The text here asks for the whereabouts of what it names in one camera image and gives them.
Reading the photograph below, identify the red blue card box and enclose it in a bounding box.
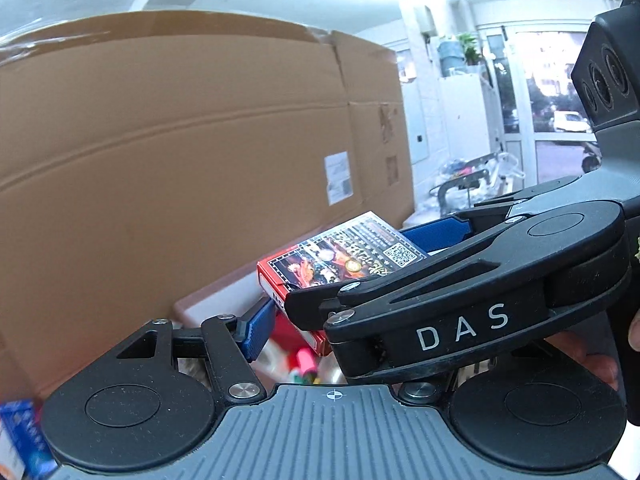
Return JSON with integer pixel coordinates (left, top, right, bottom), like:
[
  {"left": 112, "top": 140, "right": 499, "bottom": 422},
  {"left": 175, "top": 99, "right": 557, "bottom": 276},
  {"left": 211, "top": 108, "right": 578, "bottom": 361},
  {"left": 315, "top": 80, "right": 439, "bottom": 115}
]
[{"left": 257, "top": 211, "right": 427, "bottom": 356}]

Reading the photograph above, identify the blue medicine box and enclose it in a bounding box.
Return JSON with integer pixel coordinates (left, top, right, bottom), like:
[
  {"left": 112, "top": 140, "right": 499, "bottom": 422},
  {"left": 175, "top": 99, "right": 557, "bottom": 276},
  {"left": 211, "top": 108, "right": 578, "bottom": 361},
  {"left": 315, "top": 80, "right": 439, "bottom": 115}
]
[{"left": 1, "top": 400, "right": 58, "bottom": 480}]

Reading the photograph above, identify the right hand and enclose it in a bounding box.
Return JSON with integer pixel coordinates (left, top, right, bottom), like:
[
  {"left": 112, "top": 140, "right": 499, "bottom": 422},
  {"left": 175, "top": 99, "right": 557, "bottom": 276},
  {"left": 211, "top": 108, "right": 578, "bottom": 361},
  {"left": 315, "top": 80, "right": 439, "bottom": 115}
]
[{"left": 546, "top": 312, "right": 620, "bottom": 391}]

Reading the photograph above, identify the pink cardboard storage box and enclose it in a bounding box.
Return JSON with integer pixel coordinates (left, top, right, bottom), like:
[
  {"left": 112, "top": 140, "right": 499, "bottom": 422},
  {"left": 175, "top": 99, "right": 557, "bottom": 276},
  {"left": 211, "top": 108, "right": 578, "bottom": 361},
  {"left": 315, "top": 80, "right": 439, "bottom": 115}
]
[{"left": 171, "top": 259, "right": 352, "bottom": 386}]

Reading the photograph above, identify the white shipping label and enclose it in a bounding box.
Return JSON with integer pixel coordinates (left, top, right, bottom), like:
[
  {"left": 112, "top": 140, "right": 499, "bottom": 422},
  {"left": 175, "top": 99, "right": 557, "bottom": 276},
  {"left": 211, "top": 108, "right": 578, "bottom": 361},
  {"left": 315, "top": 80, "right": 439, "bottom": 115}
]
[{"left": 324, "top": 152, "right": 354, "bottom": 206}]

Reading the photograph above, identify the cardboard wall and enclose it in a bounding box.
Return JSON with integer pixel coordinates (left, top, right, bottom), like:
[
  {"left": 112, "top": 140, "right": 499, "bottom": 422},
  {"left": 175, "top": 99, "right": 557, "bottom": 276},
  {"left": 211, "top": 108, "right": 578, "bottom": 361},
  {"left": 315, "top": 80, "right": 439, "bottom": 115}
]
[{"left": 1, "top": 11, "right": 413, "bottom": 401}]

